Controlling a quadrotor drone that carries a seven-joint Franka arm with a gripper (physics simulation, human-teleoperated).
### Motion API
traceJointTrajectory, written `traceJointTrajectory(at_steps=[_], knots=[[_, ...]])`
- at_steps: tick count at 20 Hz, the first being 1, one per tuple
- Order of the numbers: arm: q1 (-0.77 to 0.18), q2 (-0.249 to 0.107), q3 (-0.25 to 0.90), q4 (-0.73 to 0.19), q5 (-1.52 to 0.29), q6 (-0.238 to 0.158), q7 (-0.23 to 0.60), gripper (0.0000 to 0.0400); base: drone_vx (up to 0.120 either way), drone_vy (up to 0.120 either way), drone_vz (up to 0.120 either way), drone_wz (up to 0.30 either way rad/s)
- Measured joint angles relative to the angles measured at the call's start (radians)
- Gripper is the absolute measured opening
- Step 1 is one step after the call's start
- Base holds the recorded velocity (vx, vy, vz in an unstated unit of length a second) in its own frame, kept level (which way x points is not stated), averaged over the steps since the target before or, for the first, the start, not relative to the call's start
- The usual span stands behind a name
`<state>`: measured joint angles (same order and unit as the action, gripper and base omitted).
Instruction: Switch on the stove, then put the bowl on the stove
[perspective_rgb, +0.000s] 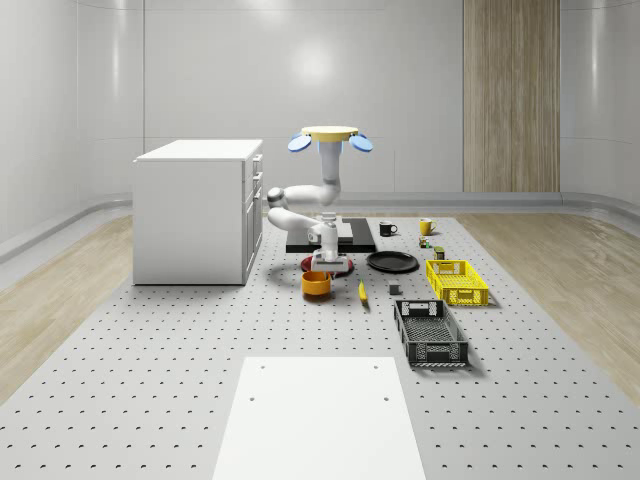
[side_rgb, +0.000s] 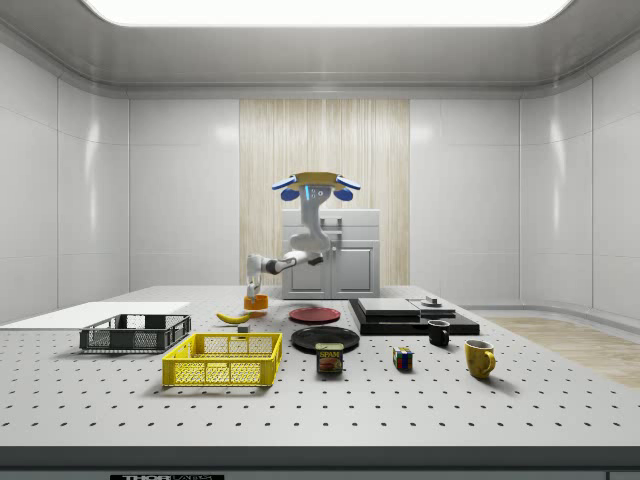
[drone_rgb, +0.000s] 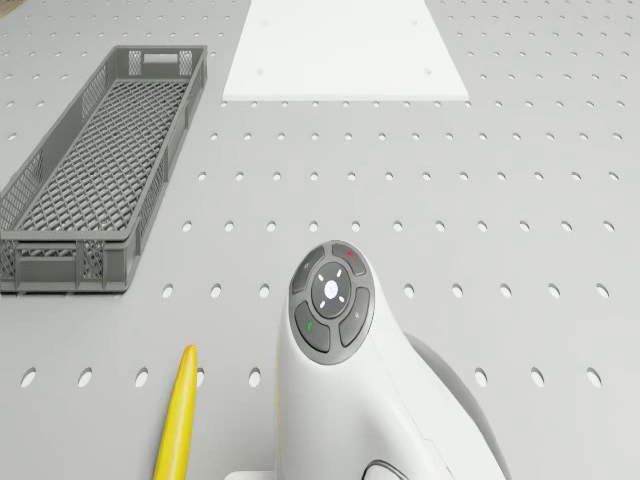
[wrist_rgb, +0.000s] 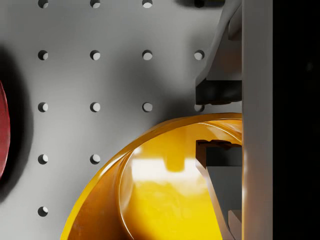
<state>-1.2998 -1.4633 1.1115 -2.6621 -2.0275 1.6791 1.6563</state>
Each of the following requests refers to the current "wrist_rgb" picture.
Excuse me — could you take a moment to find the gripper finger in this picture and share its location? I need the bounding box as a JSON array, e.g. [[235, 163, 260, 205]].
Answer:
[[195, 139, 243, 240], [195, 0, 243, 106]]

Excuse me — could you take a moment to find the yellow bowl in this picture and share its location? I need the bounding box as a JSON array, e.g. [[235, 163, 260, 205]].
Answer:
[[59, 112, 243, 240]]

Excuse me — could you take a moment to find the red plate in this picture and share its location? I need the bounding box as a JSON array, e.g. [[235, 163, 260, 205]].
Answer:
[[0, 79, 11, 181]]

